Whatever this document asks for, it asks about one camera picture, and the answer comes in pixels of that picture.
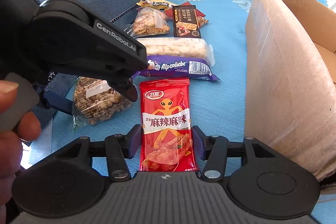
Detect red square snack packet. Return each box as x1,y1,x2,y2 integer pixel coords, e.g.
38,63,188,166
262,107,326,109
181,2,206,18

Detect cardboard box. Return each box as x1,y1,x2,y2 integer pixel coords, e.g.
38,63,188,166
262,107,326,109
245,0,335,189

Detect yellow candy bag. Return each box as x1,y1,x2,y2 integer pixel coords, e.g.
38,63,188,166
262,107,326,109
136,0,177,11

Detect clear pack white rice crackers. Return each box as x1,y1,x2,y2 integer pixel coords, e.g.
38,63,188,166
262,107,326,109
137,38,215,66

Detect clear bag of peanuts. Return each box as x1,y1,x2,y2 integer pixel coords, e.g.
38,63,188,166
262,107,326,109
72,77,131,130

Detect purple Alpenliebe candy pack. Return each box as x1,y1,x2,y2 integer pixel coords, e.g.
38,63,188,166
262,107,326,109
132,55,219,81

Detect small red candy bar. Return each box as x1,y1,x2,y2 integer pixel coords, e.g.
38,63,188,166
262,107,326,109
197,16,209,28

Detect black chocolate bar packet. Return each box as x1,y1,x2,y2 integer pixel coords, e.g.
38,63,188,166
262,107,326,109
172,5,201,39

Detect person's left hand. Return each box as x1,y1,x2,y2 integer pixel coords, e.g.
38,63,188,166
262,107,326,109
0,80,42,224

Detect red spicy snack packet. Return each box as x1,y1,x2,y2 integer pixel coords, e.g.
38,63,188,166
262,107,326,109
139,78,197,172

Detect clear bag of cookies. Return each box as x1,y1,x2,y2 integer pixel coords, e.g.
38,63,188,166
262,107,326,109
130,7,170,37

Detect blue white patterned sofa cover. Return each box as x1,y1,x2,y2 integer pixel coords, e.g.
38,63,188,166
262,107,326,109
20,0,336,224

